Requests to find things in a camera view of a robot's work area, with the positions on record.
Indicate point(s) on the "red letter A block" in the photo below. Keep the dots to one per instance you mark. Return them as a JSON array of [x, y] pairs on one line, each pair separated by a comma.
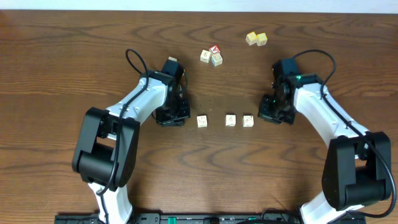
[[214, 49]]

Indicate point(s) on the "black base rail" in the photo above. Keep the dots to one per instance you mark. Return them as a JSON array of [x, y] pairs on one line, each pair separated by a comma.
[[270, 216]]

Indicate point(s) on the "cream block left of cluster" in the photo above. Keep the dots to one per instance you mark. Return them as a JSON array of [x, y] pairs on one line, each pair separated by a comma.
[[205, 56]]

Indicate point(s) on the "white block red side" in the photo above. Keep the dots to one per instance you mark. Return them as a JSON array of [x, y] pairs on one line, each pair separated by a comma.
[[172, 58]]

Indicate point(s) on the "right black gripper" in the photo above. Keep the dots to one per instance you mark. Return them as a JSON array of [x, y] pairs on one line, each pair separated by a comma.
[[265, 111]]

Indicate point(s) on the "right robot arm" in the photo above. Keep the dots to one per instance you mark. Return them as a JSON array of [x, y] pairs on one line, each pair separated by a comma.
[[357, 171]]

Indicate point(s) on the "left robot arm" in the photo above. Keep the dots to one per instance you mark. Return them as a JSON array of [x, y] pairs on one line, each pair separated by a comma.
[[106, 149]]

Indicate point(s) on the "yellow block of pair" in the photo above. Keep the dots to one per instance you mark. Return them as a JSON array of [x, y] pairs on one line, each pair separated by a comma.
[[251, 38], [261, 39]]

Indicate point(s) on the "yellow sided white block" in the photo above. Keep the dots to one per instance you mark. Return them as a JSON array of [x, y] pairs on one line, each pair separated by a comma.
[[230, 120]]

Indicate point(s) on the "yellow block right of pair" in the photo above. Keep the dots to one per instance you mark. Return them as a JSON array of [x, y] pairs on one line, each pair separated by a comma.
[[261, 39]]

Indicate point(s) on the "yellow block left of pair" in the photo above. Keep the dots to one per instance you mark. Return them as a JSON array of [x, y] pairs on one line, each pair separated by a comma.
[[251, 38]]

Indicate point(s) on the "blue edged white block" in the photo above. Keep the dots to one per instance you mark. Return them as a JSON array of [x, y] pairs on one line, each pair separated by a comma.
[[216, 59]]

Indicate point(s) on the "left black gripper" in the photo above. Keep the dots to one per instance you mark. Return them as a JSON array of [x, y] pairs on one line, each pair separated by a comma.
[[176, 117]]

